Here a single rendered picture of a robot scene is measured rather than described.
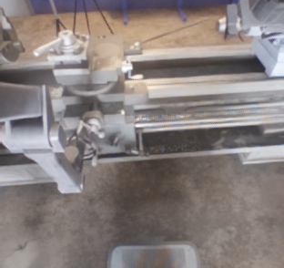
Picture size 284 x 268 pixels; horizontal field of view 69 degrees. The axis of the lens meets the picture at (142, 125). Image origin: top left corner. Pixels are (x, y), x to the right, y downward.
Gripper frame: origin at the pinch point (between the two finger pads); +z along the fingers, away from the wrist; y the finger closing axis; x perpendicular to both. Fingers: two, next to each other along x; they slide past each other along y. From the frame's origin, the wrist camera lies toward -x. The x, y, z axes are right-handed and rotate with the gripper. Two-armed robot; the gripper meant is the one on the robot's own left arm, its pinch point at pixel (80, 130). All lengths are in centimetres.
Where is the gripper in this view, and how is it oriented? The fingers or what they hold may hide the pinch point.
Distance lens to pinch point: 94.1
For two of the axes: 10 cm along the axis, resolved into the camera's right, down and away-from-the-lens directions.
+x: 5.9, 4.7, 6.5
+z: -0.7, -7.8, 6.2
